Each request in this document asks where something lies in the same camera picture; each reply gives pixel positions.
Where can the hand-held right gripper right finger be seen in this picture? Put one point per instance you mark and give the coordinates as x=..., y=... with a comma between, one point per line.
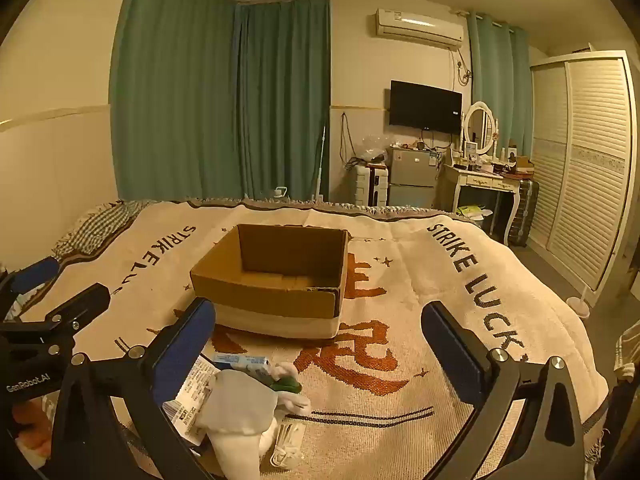
x=452, y=355

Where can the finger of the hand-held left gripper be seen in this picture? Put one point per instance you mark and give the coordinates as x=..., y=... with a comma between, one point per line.
x=80, y=305
x=35, y=272

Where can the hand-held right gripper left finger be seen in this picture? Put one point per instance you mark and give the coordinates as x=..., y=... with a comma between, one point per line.
x=187, y=350

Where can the blue tissue packet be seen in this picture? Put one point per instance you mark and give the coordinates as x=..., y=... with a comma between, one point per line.
x=240, y=361

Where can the cardboard box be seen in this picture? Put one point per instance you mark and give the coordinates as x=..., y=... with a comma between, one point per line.
x=265, y=305

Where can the green white plush toy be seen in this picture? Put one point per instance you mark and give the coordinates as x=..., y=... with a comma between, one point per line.
x=289, y=386

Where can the person's left hand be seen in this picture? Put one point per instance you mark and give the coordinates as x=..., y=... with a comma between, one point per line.
x=30, y=422

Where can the printed cream blanket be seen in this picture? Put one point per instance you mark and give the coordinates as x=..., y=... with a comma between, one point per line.
x=400, y=410

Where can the checkered bedding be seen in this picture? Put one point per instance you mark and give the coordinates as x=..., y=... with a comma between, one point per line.
x=100, y=220

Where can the white floor stand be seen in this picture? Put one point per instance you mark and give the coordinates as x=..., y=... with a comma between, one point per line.
x=580, y=306

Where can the green bag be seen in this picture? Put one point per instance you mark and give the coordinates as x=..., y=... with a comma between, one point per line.
x=472, y=211

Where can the black suitcase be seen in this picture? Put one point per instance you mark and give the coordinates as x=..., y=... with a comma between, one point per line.
x=525, y=210

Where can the light striped cloth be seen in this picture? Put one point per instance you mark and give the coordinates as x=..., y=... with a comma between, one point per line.
x=627, y=350

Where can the white dressing table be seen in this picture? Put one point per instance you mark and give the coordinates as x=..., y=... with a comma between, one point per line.
x=480, y=180

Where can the small white floor item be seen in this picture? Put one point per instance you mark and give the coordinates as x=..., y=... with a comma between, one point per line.
x=281, y=192

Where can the grey mini fridge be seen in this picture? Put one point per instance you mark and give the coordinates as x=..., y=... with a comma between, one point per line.
x=412, y=175

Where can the white suitcase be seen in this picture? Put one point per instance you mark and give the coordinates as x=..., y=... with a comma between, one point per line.
x=372, y=185

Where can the small brown box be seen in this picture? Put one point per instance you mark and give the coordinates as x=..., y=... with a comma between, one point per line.
x=523, y=162

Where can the clear plastic bag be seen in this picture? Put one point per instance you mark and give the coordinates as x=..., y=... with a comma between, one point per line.
x=372, y=149

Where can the oval vanity mirror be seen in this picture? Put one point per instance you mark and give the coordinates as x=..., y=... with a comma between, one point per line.
x=480, y=125

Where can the white mop pole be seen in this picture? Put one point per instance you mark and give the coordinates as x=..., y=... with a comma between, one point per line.
x=321, y=160

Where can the wide green curtain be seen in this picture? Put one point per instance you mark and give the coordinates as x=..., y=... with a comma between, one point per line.
x=175, y=85

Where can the white louvred wardrobe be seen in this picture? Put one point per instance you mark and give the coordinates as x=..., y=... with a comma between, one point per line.
x=585, y=160

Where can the green corner curtain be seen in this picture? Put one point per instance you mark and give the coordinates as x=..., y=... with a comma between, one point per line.
x=285, y=100

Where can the narrow green curtain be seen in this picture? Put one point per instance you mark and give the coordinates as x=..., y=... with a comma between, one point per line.
x=500, y=70

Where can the white air conditioner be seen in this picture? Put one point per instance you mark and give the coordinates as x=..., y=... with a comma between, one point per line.
x=417, y=27

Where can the black wall television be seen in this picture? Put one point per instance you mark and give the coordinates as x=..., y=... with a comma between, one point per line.
x=425, y=107

